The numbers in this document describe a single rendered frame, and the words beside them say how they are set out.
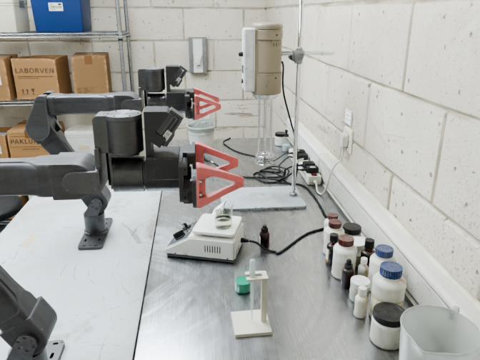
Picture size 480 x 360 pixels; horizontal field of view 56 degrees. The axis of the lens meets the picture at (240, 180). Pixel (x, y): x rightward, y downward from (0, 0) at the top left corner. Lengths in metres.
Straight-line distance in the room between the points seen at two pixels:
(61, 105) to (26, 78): 2.08
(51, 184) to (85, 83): 2.58
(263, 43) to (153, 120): 0.86
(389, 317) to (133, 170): 0.59
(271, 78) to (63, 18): 2.06
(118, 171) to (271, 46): 0.90
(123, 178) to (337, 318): 0.60
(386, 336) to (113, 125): 0.67
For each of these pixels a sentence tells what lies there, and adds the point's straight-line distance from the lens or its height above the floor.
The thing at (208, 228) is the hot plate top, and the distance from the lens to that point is 1.26.
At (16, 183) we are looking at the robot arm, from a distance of 0.76.
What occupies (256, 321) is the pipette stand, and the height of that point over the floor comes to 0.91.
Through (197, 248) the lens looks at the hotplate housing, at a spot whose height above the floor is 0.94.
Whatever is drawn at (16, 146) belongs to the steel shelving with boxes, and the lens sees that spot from 3.48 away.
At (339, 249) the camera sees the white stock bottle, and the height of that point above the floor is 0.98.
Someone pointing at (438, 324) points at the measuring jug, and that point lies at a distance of 0.94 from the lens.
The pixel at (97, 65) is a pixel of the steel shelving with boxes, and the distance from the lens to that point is 3.27.
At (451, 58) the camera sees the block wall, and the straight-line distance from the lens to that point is 1.08.
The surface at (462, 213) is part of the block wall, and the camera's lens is 1.04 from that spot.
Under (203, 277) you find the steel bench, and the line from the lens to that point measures 1.21.
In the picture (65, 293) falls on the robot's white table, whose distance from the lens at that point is 1.22.
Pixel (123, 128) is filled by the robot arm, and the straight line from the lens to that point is 0.70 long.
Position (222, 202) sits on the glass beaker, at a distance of 1.26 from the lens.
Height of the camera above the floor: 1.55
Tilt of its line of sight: 20 degrees down
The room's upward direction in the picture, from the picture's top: straight up
